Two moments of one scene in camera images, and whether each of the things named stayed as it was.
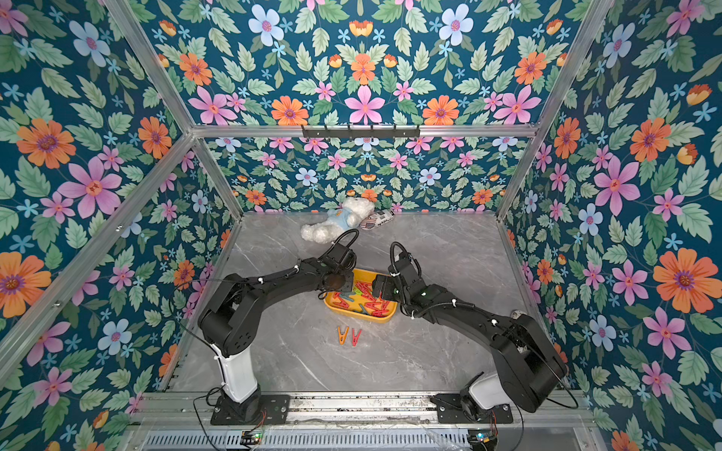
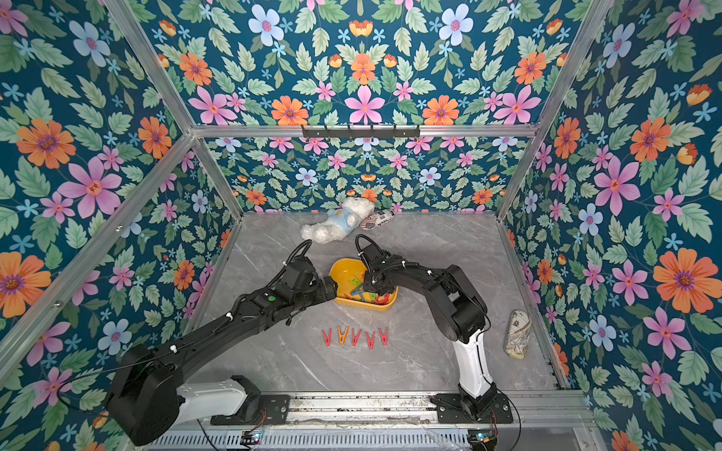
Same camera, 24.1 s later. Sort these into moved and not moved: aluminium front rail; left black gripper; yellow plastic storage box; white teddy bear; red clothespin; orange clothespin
Moved: left black gripper; yellow plastic storage box
Not moved: red clothespin; aluminium front rail; orange clothespin; white teddy bear
